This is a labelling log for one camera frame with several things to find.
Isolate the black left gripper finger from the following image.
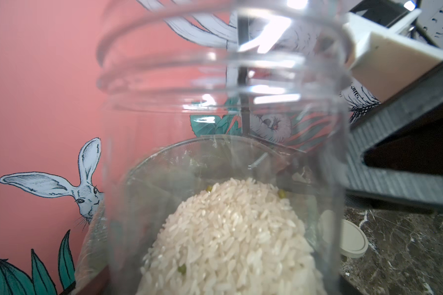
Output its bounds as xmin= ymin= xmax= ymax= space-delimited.
xmin=346 ymin=61 xmax=443 ymax=212

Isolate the beige jar lid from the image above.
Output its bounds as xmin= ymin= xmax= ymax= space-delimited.
xmin=318 ymin=210 xmax=369 ymax=259

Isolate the jar with patterned lid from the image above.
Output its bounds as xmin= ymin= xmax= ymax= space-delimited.
xmin=97 ymin=1 xmax=354 ymax=295

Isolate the white bin with green bag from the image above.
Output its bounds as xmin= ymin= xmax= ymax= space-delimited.
xmin=73 ymin=134 xmax=292 ymax=295

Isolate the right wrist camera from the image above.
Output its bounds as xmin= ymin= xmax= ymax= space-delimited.
xmin=346 ymin=1 xmax=443 ymax=103

